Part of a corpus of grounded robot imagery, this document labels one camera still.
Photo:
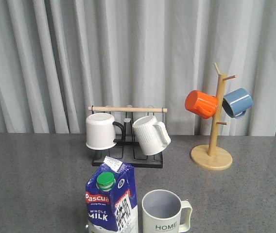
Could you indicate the Pascual whole milk carton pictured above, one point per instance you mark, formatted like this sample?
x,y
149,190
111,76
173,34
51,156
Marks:
x,y
111,198

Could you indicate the white ribbed mug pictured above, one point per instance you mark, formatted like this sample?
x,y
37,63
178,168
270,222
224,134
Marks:
x,y
152,135

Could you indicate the orange mug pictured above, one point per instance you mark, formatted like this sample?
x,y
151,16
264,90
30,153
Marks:
x,y
201,104

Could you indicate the wooden mug tree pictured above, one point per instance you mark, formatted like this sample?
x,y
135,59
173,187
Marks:
x,y
210,156

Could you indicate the cream HOME mug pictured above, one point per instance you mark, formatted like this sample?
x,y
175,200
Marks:
x,y
164,212

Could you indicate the blue mug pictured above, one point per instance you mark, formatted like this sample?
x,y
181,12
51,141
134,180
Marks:
x,y
237,102

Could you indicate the grey curtain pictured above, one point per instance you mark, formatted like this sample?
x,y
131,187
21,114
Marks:
x,y
58,57

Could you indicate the black wire mug rack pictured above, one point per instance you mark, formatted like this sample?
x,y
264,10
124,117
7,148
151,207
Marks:
x,y
129,150

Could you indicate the white mug black handle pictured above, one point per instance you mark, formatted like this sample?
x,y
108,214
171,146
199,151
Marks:
x,y
100,131

